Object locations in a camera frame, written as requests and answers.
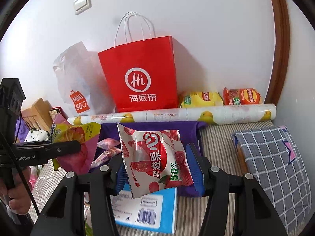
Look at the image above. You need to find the wooden door frame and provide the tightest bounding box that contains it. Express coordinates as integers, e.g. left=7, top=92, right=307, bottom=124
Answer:
left=265, top=0, right=290, bottom=104

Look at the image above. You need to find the decorated picture frame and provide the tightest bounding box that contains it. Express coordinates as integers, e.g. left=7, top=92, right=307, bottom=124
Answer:
left=49, top=107, right=68, bottom=121

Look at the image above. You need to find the white wall switch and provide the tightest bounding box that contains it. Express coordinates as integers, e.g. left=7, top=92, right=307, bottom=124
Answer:
left=73, top=0, right=92, bottom=15

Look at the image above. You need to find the red Haidilao paper bag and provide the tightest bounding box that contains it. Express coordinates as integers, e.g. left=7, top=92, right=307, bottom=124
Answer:
left=98, top=36, right=178, bottom=112

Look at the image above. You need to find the white Miniso plastic bag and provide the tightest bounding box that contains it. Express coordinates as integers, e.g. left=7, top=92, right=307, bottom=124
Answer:
left=52, top=42, right=115, bottom=117

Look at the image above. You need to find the orange chips bag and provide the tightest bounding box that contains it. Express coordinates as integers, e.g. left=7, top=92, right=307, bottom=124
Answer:
left=223, top=87, right=262, bottom=105

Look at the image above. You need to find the pink yellow chip bag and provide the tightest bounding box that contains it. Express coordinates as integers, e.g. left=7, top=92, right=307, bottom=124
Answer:
left=51, top=114, right=101, bottom=175

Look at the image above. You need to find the purple towel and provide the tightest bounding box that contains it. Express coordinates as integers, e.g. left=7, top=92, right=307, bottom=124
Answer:
left=88, top=120, right=209, bottom=198

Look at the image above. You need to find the pink cartoon snack packet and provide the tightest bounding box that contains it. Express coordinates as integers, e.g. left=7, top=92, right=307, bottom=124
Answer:
left=90, top=138, right=122, bottom=168

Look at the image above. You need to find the blue tissue pack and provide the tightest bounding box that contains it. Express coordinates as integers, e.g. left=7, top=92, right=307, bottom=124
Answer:
left=110, top=184, right=177, bottom=234

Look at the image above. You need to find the lemon print paper roll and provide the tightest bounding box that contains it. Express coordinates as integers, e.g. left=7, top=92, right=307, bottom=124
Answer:
left=67, top=104, right=277, bottom=125

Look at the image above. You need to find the person left hand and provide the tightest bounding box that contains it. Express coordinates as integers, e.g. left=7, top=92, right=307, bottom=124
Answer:
left=0, top=174, right=32, bottom=215

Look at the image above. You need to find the wooden bedside furniture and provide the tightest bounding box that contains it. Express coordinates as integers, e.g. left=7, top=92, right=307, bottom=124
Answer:
left=21, top=98, right=53, bottom=132

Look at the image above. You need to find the strawberry white snack packet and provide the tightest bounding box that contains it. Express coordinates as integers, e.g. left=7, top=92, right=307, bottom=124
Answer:
left=116, top=123, right=193, bottom=198

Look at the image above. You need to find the black cable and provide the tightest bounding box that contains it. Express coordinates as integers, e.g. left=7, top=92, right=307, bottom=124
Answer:
left=0, top=112, right=41, bottom=217

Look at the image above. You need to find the grey checked folded cloth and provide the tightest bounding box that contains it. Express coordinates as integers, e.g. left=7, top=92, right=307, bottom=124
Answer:
left=233, top=126, right=312, bottom=233

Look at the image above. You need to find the yellow chips bag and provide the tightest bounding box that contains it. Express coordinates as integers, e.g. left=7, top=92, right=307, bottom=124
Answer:
left=179, top=92, right=224, bottom=108

